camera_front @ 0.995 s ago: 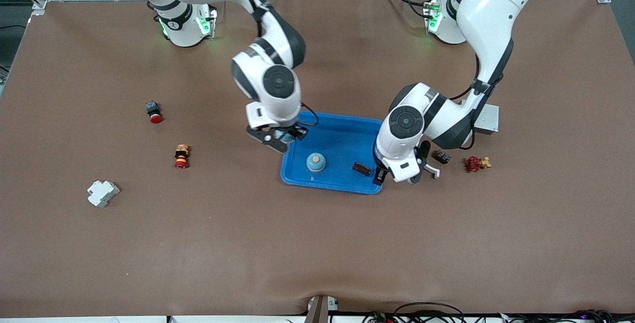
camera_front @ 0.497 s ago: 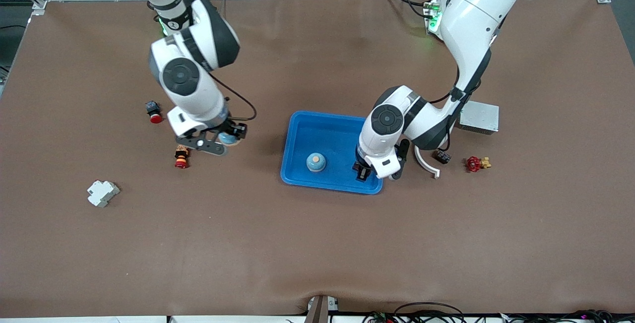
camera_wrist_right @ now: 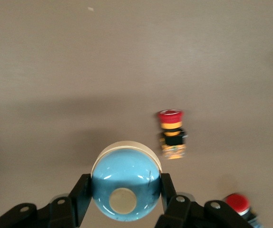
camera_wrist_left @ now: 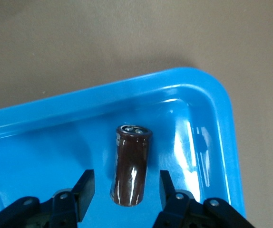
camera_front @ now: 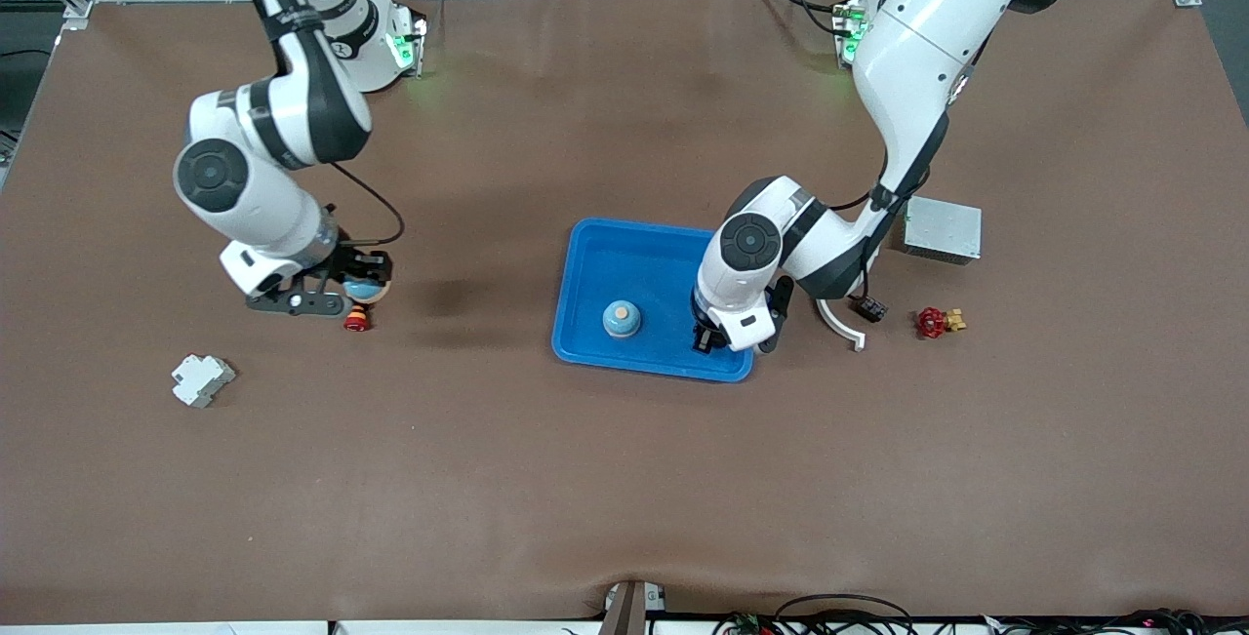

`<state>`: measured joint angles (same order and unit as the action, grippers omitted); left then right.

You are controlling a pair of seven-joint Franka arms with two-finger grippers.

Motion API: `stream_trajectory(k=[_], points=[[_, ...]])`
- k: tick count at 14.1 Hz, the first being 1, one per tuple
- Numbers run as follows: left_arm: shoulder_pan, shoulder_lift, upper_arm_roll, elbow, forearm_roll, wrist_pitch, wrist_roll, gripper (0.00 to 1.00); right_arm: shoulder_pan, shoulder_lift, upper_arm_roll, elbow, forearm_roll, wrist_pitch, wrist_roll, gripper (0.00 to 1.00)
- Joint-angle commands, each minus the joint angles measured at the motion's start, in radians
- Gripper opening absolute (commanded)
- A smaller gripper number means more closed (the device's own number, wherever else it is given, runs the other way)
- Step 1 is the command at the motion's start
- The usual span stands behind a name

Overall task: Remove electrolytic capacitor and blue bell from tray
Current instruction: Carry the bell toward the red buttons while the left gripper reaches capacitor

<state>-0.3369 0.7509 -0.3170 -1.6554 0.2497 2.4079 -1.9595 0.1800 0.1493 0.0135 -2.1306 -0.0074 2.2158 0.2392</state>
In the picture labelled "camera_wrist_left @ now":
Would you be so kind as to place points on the plain glossy brown capacitor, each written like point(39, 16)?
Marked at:
point(129, 166)

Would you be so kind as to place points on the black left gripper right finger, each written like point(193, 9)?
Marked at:
point(179, 211)

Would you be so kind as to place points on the blue plastic tray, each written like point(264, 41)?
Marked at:
point(55, 142)

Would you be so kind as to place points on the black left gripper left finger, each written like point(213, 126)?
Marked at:
point(62, 209)

